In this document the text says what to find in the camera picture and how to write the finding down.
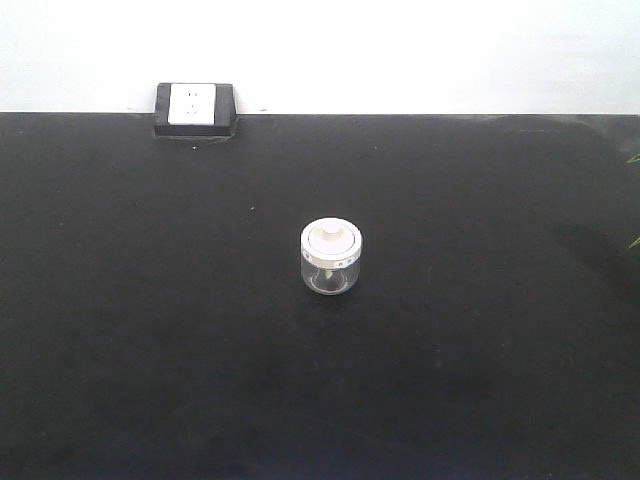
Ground glass jar with cream lid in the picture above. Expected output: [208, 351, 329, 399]
[300, 217, 363, 296]

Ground black bench power socket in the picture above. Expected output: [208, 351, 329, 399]
[154, 82, 237, 139]

